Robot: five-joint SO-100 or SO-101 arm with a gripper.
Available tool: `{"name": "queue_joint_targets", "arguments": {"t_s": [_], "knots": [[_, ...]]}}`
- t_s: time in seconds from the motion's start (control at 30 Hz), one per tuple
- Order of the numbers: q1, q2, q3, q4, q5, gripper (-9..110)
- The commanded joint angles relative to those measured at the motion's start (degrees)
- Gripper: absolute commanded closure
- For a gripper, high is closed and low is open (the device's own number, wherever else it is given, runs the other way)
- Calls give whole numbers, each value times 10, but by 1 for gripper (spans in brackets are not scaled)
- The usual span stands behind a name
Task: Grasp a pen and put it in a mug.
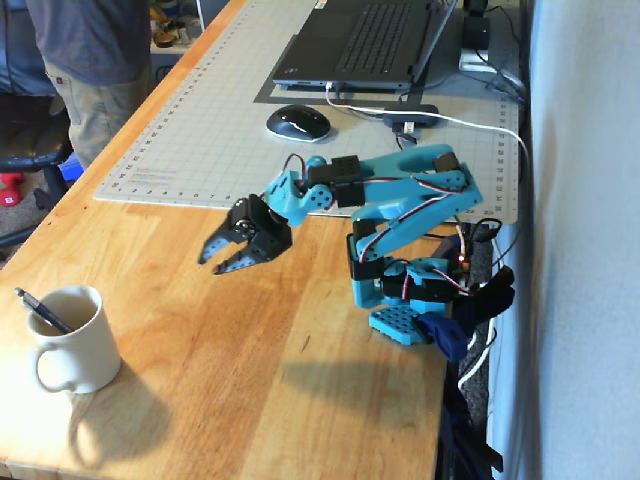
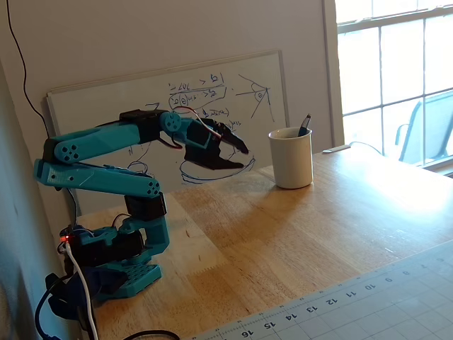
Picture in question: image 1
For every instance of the red dumbbell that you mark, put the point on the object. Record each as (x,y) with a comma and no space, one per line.
(7,197)

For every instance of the grey adapter base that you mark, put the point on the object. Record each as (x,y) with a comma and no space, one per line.
(472,60)

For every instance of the white ceramic mug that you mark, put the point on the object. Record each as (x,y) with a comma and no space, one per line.
(85,350)

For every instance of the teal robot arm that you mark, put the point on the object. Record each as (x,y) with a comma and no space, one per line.
(390,165)

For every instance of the dark blue table clamp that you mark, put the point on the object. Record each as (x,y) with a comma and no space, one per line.
(445,332)

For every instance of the person in grey shirt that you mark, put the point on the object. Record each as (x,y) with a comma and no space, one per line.
(90,40)

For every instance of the black office chair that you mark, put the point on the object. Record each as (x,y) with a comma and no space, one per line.
(30,135)

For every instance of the black pen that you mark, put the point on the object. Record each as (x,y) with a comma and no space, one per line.
(42,312)

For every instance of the dark grey laptop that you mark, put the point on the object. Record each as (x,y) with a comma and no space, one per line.
(375,40)

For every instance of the black table frame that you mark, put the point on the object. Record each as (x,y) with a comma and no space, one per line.
(460,440)

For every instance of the black power adapter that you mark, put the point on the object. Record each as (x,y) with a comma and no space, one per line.
(475,30)

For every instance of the black computer mouse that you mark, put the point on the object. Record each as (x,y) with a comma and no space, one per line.
(297,122)

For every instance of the grey gridded cutting mat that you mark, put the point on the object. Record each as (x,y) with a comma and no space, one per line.
(200,125)

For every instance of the black USB hub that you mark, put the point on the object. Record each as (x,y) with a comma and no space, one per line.
(425,111)

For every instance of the yellow black tape roll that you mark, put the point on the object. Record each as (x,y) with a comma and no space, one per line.
(164,39)

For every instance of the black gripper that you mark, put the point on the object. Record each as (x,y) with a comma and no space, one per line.
(261,241)

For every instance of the white shelf unit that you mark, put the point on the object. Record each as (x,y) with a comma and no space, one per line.
(170,57)

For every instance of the blue box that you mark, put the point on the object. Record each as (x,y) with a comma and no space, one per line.
(71,167)

